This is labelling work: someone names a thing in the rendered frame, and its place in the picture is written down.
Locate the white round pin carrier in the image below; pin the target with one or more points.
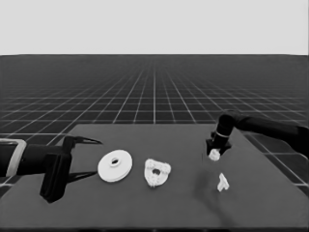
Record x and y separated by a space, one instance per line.
161 176

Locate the small white T-shaped piece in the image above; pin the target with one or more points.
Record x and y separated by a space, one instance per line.
222 184

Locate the large thick white disc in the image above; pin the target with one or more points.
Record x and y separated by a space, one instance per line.
107 172

